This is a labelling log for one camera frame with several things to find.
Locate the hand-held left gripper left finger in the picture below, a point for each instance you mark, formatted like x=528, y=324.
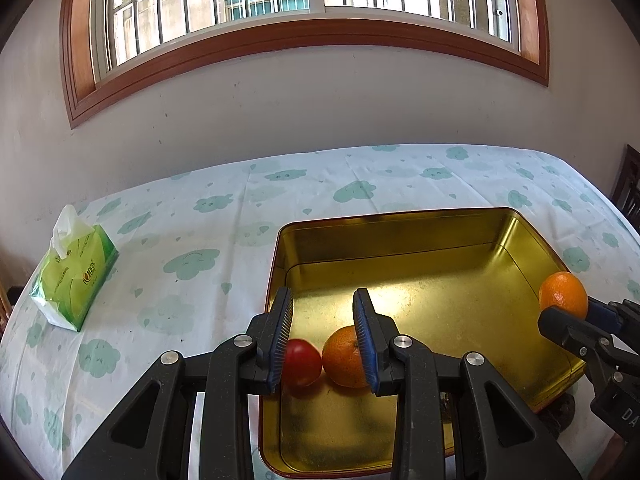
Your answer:
x=281, y=345

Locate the dark wooden chair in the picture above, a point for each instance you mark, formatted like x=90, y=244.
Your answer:
x=629, y=185

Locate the green tissue pack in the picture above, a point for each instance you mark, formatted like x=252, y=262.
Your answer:
x=75, y=280

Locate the wooden framed window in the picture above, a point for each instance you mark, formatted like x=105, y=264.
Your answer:
x=300, y=35

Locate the cloud print tablecloth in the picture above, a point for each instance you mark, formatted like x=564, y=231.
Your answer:
x=200, y=220

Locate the red tomato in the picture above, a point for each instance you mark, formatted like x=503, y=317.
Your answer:
x=302, y=369

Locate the light wooden chair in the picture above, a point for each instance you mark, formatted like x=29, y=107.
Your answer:
x=6, y=305

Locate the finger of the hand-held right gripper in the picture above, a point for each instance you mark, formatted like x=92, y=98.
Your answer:
x=565, y=327
x=601, y=313

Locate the dark red metal tin box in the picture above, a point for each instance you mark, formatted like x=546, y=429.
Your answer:
x=425, y=280

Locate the dark water chestnut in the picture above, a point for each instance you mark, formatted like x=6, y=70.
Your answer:
x=560, y=410

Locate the orange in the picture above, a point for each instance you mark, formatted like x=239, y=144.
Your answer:
x=341, y=362
x=563, y=292

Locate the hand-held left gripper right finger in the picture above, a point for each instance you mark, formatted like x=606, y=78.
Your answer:
x=362, y=347

